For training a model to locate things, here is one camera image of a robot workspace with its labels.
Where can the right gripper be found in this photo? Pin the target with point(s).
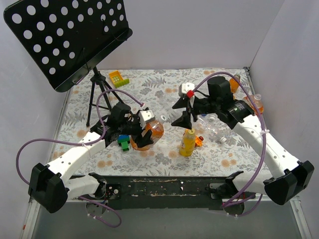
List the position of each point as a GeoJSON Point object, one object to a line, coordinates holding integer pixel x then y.
{"type": "Point", "coordinates": [190, 109]}

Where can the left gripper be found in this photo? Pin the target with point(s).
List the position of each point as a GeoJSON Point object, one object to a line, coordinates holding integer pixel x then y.
{"type": "Point", "coordinates": [137, 126]}

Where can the orange juice bottle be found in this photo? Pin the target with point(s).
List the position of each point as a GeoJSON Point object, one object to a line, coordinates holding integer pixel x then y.
{"type": "Point", "coordinates": [234, 83]}

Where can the crushed orange label bottle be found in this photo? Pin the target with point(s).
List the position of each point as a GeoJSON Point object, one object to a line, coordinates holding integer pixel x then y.
{"type": "Point", "coordinates": [257, 101]}

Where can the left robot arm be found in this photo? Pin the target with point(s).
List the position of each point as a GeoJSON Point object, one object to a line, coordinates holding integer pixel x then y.
{"type": "Point", "coordinates": [51, 185]}

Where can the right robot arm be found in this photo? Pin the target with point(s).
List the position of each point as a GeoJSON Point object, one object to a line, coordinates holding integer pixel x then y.
{"type": "Point", "coordinates": [280, 175]}

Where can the clear bottle white cap lower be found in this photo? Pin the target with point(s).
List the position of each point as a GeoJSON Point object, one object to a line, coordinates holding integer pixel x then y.
{"type": "Point", "coordinates": [209, 129]}

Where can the clear bottle white cap right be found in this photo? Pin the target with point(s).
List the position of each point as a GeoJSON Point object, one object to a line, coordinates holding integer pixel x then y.
{"type": "Point", "coordinates": [212, 117]}

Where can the yellow juice bottle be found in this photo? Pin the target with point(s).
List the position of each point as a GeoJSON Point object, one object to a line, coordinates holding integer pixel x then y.
{"type": "Point", "coordinates": [187, 145]}

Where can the green blue toy block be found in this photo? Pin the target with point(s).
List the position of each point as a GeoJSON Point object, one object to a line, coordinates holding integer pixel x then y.
{"type": "Point", "coordinates": [124, 141]}

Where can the floral patterned table mat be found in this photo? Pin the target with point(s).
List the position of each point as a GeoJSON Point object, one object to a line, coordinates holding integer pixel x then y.
{"type": "Point", "coordinates": [163, 159]}

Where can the black perforated music stand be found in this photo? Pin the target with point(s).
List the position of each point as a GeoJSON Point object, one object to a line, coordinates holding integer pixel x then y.
{"type": "Point", "coordinates": [68, 38]}

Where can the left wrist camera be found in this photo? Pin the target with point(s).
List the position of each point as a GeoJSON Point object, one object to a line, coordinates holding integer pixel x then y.
{"type": "Point", "coordinates": [146, 118]}

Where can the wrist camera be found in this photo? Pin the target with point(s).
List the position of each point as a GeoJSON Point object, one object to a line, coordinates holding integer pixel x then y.
{"type": "Point", "coordinates": [186, 93]}
{"type": "Point", "coordinates": [146, 118]}

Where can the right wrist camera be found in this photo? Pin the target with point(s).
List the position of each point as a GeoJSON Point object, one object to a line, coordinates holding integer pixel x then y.
{"type": "Point", "coordinates": [186, 93]}

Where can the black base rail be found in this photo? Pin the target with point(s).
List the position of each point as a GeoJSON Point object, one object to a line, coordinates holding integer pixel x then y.
{"type": "Point", "coordinates": [154, 192]}

